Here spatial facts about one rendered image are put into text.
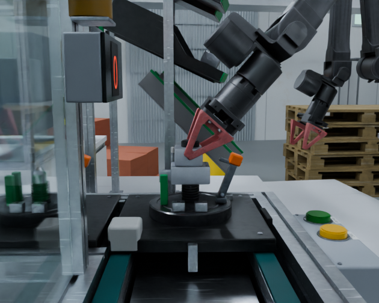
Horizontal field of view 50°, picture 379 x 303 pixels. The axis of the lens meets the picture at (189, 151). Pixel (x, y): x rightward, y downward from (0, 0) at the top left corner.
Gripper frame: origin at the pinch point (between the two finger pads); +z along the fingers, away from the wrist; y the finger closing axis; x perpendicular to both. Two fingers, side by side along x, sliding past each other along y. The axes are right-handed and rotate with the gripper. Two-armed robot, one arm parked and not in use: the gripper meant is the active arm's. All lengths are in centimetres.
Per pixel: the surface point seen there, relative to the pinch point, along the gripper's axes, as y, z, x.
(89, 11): 21.5, -6.3, -20.8
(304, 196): -47, -8, 40
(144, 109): -729, 61, -23
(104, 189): -58, 31, -4
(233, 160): 1.0, -3.8, 6.4
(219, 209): 4.3, 3.5, 9.2
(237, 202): -6.1, 1.8, 13.9
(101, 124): -388, 76, -42
